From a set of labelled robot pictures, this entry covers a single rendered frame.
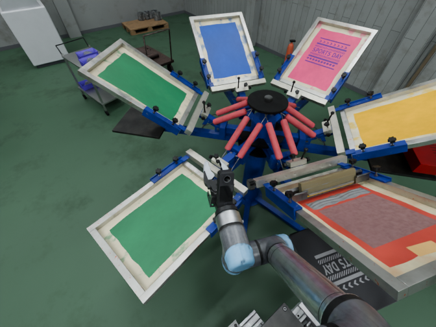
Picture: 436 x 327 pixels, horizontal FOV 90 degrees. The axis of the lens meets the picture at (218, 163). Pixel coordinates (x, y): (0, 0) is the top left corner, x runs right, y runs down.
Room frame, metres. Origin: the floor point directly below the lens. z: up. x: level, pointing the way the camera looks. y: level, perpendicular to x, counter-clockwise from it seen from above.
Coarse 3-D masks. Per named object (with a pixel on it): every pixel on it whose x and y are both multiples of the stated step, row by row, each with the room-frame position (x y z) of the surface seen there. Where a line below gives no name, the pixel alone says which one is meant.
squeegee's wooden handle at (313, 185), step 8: (352, 168) 0.80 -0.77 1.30; (320, 176) 0.74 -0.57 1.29; (328, 176) 0.73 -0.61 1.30; (336, 176) 0.74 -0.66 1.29; (344, 176) 0.75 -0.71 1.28; (352, 176) 0.76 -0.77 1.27; (304, 184) 0.68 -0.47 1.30; (312, 184) 0.69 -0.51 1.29; (320, 184) 0.70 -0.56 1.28; (328, 184) 0.70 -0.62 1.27; (336, 184) 0.71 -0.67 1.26
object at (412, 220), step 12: (336, 192) 0.68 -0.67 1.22; (372, 192) 0.65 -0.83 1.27; (360, 204) 0.56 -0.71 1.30; (372, 204) 0.55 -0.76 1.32; (384, 204) 0.54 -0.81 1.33; (396, 204) 0.53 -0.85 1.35; (408, 204) 0.53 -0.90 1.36; (384, 216) 0.46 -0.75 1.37; (396, 216) 0.45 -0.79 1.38; (408, 216) 0.45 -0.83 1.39; (420, 216) 0.44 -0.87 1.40; (432, 216) 0.44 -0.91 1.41; (408, 228) 0.38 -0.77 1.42; (420, 228) 0.37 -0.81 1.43; (432, 228) 0.37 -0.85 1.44; (420, 240) 0.32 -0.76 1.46; (432, 240) 0.31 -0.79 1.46
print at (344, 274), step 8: (320, 256) 0.42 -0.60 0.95; (328, 256) 0.42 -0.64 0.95; (336, 256) 0.42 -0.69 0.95; (320, 264) 0.38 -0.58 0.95; (328, 264) 0.38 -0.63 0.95; (336, 264) 0.38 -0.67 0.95; (344, 264) 0.38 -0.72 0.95; (328, 272) 0.33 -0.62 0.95; (336, 272) 0.33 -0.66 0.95; (344, 272) 0.33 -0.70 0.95; (352, 272) 0.33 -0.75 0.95; (360, 272) 0.33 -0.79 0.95; (336, 280) 0.29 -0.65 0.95; (344, 280) 0.29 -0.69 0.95; (352, 280) 0.29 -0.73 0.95; (360, 280) 0.29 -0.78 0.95; (368, 280) 0.29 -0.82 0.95; (344, 288) 0.26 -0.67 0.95
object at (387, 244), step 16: (336, 208) 0.54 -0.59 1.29; (352, 208) 0.53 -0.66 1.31; (336, 224) 0.43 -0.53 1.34; (352, 224) 0.42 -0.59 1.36; (368, 224) 0.42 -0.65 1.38; (384, 224) 0.41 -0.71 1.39; (352, 240) 0.34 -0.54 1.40; (368, 240) 0.33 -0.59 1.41; (384, 240) 0.33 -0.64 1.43; (400, 240) 0.32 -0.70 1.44; (416, 240) 0.32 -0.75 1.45; (384, 256) 0.26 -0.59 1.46; (400, 256) 0.25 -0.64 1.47; (416, 256) 0.25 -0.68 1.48
